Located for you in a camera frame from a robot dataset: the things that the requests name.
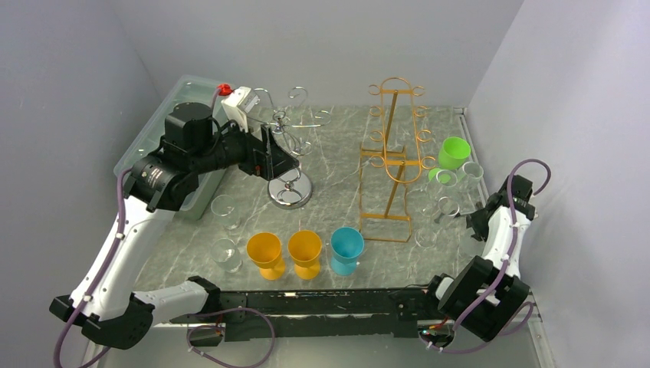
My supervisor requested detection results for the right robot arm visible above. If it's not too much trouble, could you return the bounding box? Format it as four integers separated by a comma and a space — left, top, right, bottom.
422, 175, 536, 342

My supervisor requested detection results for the chrome wire glass rack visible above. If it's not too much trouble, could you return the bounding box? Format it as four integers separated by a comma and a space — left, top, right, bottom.
253, 87, 331, 209

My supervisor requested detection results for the green plastic wine glass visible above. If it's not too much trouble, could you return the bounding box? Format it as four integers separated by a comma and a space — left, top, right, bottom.
428, 136, 471, 182

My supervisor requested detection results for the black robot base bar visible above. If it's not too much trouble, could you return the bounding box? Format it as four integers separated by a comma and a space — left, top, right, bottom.
172, 286, 445, 342

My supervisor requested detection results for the gold wire glass rack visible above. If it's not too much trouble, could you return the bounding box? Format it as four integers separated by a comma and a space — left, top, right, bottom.
358, 77, 437, 243

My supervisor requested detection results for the blue plastic wine glass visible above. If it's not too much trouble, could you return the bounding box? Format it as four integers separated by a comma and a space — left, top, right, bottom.
330, 227, 365, 276

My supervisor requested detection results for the translucent green storage box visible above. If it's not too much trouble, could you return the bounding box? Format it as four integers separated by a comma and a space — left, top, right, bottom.
113, 74, 225, 221

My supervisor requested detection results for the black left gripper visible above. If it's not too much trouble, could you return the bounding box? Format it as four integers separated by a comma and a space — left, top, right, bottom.
190, 113, 298, 180

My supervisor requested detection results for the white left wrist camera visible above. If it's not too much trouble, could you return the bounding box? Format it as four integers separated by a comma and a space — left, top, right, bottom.
216, 84, 260, 133

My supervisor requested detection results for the orange plastic wine glass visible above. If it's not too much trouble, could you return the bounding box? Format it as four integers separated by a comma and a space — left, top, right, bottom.
246, 232, 285, 281
288, 230, 322, 280

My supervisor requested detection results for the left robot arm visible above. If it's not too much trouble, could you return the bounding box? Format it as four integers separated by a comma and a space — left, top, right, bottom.
50, 102, 299, 350

